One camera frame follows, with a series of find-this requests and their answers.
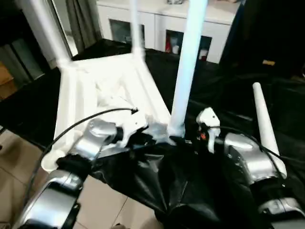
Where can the white plastic table leg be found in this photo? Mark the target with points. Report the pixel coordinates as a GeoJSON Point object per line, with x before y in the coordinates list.
{"type": "Point", "coordinates": [47, 28]}
{"type": "Point", "coordinates": [188, 59]}
{"type": "Point", "coordinates": [137, 28]}
{"type": "Point", "coordinates": [264, 119]}

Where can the grey door frame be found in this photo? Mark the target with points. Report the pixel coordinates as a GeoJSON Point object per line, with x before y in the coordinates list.
{"type": "Point", "coordinates": [62, 26]}

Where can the black cabinet gold label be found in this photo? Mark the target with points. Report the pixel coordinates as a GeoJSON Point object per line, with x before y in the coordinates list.
{"type": "Point", "coordinates": [257, 31]}

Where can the grey curtain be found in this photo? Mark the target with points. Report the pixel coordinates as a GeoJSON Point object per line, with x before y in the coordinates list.
{"type": "Point", "coordinates": [83, 23]}

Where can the black mat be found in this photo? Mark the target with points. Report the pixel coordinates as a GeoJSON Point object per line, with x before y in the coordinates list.
{"type": "Point", "coordinates": [238, 95]}

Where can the black shelf unit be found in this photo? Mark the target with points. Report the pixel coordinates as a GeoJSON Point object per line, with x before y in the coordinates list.
{"type": "Point", "coordinates": [23, 55]}

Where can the brown cardboard box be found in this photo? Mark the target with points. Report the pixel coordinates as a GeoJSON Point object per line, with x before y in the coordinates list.
{"type": "Point", "coordinates": [6, 81]}

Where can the dark robot body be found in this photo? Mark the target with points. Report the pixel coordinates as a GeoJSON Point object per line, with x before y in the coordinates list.
{"type": "Point", "coordinates": [119, 226]}

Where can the white glass-door cabinet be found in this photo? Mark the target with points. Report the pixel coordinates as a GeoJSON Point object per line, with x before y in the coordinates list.
{"type": "Point", "coordinates": [155, 14]}

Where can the dark grey bundle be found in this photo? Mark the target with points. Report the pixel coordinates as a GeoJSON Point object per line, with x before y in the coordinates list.
{"type": "Point", "coordinates": [175, 2]}

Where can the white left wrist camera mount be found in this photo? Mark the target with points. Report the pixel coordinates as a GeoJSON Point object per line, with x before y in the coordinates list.
{"type": "Point", "coordinates": [133, 126]}

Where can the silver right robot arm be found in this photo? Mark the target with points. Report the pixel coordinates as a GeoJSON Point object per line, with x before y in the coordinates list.
{"type": "Point", "coordinates": [255, 157]}

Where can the white plastic table top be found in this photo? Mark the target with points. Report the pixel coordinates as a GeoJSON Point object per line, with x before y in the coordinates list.
{"type": "Point", "coordinates": [78, 95]}

